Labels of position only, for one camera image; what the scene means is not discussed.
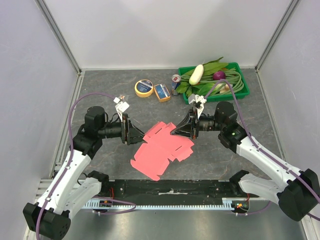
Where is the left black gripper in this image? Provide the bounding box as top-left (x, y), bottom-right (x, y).
top-left (98, 113), bottom-right (149, 146)

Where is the pink cardboard box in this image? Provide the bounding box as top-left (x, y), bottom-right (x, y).
top-left (130, 121), bottom-right (194, 181)

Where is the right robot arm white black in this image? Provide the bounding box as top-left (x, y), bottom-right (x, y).
top-left (171, 101), bottom-right (320, 222)

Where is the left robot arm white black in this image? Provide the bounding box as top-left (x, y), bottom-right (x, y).
top-left (22, 106), bottom-right (145, 240)

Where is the small clear plastic bag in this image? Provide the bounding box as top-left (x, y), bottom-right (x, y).
top-left (119, 94), bottom-right (129, 102)

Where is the orange blue sponge block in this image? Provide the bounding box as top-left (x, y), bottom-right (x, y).
top-left (154, 83), bottom-right (171, 103)

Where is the green leafy vegetable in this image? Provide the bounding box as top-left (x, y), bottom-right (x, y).
top-left (177, 56), bottom-right (230, 99)

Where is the yellow tape roll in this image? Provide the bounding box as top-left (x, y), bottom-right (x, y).
top-left (134, 79), bottom-right (154, 98)

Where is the red blue drink can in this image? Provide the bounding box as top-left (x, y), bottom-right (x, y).
top-left (171, 74), bottom-right (181, 96)

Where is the white cucumber vegetable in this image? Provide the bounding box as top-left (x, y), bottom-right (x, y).
top-left (188, 64), bottom-right (204, 86)

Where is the mushroom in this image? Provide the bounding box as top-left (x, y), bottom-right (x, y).
top-left (219, 83), bottom-right (230, 94)

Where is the purple onion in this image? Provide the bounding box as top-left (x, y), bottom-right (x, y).
top-left (212, 70), bottom-right (226, 81)

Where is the green long beans bundle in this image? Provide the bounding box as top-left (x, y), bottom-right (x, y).
top-left (176, 68), bottom-right (245, 97)

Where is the green plastic tray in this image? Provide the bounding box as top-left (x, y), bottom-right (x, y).
top-left (178, 62), bottom-right (250, 104)

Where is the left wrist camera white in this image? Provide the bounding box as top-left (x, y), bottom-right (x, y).
top-left (113, 97), bottom-right (130, 122)

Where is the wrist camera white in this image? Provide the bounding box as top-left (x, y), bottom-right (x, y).
top-left (188, 94), bottom-right (207, 119)
top-left (113, 97), bottom-right (130, 122)

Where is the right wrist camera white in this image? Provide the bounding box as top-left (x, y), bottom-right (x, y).
top-left (188, 94), bottom-right (207, 119)

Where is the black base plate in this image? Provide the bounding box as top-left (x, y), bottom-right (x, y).
top-left (99, 179), bottom-right (247, 205)

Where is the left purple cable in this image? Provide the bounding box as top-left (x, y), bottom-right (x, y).
top-left (35, 92), bottom-right (137, 240)

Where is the purple cable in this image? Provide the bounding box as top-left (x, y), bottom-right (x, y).
top-left (203, 78), bottom-right (320, 222)
top-left (35, 92), bottom-right (137, 240)

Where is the grey cable duct rail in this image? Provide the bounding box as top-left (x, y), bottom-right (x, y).
top-left (82, 198), bottom-right (235, 211)

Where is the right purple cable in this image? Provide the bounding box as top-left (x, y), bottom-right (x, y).
top-left (203, 78), bottom-right (320, 222)

